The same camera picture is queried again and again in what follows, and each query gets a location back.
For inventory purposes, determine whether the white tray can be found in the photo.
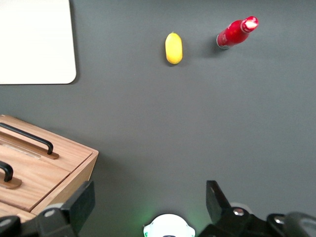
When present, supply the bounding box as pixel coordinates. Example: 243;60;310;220
0;0;77;85

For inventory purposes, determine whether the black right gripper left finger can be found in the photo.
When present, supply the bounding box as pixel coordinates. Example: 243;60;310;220
0;180;96;237

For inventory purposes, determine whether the short black drawer handle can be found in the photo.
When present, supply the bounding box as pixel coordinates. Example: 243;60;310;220
0;160;22;190

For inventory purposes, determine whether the yellow lemon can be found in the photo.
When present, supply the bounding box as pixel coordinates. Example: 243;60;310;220
165;32;184;65

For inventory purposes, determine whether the white round green-lit device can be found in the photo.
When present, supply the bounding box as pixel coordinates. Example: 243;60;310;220
143;213;196;237

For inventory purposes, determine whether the wooden drawer box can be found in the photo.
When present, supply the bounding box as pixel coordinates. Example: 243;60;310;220
0;114;99;223

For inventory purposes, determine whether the red coke bottle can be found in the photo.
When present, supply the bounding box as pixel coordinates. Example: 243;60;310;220
216;16;259;50

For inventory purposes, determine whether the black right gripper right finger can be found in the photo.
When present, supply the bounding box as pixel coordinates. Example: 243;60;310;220
197;180;316;237

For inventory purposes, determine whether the long black drawer handle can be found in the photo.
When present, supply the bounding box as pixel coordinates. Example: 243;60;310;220
0;122;60;160

